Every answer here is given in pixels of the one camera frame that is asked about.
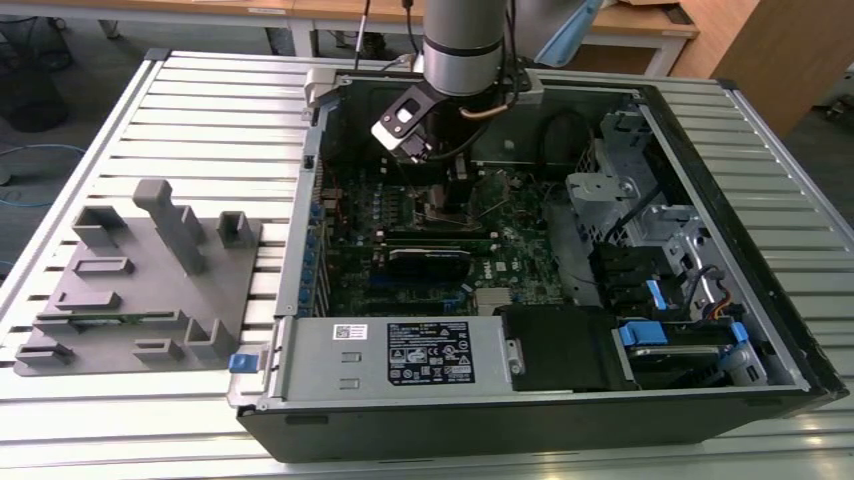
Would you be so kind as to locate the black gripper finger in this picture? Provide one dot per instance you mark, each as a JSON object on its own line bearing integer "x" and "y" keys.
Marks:
{"x": 462, "y": 200}

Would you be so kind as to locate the square silver CPU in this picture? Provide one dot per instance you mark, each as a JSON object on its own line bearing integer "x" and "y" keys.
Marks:
{"x": 435, "y": 202}

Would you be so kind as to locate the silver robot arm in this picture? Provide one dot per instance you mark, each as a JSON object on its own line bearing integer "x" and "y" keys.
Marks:
{"x": 461, "y": 50}

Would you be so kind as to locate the CPU socket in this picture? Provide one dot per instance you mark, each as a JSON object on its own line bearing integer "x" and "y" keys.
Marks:
{"x": 449, "y": 224}

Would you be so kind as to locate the RAM stick in slot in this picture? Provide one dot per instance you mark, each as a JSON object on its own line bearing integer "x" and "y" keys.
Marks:
{"x": 434, "y": 243}

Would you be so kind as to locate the blue expansion slot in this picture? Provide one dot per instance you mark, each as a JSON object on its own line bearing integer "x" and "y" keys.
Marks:
{"x": 375, "y": 276}

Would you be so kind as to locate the black graphics card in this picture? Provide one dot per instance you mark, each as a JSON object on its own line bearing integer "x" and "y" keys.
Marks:
{"x": 427, "y": 267}

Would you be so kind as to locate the green motherboard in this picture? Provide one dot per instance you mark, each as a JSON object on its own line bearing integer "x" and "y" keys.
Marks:
{"x": 534, "y": 250}

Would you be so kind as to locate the silver chipset heatsink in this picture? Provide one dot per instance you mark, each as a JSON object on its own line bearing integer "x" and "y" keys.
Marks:
{"x": 494, "y": 296}

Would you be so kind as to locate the silver disk bay cage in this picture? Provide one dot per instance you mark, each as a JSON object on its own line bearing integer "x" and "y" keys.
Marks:
{"x": 594, "y": 190}

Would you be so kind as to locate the black disk bay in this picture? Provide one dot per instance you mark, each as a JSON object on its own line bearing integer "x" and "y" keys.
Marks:
{"x": 621, "y": 270}

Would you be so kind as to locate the blue carrier tab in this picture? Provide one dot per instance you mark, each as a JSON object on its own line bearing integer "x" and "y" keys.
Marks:
{"x": 655, "y": 295}

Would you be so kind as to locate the hard disk in blue carrier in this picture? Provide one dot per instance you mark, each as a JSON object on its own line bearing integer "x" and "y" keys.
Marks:
{"x": 643, "y": 334}

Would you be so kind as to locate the silver power supply unit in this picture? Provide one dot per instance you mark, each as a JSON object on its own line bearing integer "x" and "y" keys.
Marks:
{"x": 320, "y": 380}

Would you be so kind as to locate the blue case latch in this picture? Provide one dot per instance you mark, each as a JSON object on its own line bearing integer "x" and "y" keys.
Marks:
{"x": 242, "y": 363}

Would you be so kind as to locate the black PC case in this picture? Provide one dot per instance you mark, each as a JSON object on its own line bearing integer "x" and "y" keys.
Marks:
{"x": 467, "y": 435}

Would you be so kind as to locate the wooden cabinet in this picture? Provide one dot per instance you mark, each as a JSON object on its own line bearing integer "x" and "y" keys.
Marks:
{"x": 767, "y": 50}

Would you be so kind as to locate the grey parts rack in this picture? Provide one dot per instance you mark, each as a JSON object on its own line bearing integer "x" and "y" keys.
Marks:
{"x": 154, "y": 300}

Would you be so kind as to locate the green RAM stick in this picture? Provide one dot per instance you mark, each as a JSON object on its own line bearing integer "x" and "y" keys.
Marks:
{"x": 100, "y": 318}

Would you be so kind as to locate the black bin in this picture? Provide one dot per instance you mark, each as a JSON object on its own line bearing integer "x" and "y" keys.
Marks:
{"x": 36, "y": 105}

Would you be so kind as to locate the black mesh basket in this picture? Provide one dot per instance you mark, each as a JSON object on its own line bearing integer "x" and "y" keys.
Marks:
{"x": 34, "y": 45}

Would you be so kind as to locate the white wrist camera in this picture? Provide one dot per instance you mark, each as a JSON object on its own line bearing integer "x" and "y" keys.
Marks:
{"x": 394, "y": 127}

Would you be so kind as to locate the wooden desk white frame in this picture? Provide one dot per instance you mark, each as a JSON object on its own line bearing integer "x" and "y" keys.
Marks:
{"x": 634, "y": 22}
{"x": 200, "y": 7}

